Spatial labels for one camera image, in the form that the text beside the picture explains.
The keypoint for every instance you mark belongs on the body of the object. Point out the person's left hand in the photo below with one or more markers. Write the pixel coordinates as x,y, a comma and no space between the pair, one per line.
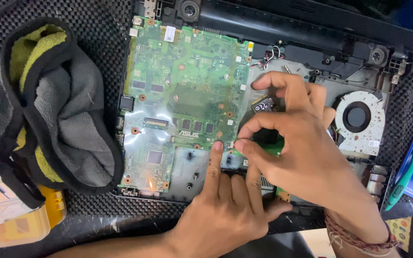
228,222

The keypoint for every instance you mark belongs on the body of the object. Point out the person's right hand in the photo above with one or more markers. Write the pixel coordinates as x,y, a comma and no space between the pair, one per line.
307,161

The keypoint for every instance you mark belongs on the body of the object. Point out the green laptop motherboard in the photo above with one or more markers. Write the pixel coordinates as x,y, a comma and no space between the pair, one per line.
188,96

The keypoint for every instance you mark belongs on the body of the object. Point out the small green daughter board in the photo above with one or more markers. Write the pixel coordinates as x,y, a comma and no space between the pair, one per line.
273,147

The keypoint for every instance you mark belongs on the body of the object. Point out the person's grey clothing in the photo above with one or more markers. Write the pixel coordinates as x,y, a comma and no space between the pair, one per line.
274,247

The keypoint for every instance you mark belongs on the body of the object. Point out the white dusty cooling fan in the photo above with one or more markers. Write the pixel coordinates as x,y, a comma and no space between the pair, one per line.
360,122

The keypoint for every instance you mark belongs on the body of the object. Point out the silver screw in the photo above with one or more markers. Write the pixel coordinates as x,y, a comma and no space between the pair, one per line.
287,68

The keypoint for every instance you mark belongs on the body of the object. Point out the red thread wrist band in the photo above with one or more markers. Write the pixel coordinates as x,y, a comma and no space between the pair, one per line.
357,243

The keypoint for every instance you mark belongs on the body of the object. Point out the colourful patterned sheet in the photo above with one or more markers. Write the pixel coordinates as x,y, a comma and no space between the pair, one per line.
403,234

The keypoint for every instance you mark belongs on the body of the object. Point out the round black laptop speaker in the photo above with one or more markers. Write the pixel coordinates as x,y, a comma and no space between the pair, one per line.
378,56
189,10

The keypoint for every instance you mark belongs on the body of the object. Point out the black laptop base chassis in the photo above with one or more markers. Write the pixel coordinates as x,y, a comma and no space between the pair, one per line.
299,25

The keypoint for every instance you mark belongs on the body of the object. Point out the grey yellow black-edged cloth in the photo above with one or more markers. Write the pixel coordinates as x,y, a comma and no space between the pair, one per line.
66,118

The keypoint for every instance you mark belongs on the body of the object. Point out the yellow clear plastic box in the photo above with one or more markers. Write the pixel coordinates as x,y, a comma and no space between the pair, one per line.
16,222

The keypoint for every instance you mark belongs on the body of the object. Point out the black woven anti-slip mat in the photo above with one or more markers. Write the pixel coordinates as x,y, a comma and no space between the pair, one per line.
95,21

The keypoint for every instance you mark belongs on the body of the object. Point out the silver metal hinge bracket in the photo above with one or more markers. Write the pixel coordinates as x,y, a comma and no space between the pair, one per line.
150,8
399,71

